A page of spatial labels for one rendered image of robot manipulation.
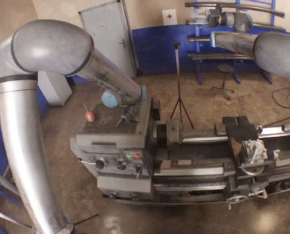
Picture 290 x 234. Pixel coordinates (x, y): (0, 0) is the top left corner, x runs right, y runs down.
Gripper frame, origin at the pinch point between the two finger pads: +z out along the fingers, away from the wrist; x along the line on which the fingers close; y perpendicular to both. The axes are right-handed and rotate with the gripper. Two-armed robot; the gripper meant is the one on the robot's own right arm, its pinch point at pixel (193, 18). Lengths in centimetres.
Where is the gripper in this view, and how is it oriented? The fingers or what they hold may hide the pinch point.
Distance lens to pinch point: 91.5
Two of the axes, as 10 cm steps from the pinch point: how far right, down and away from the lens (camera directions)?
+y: 0.5, 10.0, 0.5
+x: 2.0, -0.6, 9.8
